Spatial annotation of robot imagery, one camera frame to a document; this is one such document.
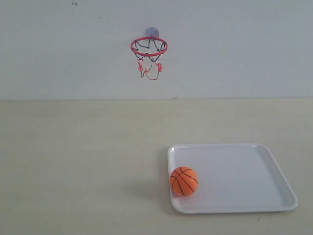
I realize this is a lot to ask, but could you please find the red mini basketball hoop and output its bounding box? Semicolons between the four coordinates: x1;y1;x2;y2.
130;36;169;81

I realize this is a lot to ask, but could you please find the clear suction cup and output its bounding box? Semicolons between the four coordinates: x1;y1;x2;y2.
145;27;159;37

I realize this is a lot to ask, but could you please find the white rectangular plastic tray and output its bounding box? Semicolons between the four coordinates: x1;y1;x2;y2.
167;143;298;214

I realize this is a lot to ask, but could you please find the small orange toy basketball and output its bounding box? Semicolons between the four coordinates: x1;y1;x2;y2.
169;166;199;197

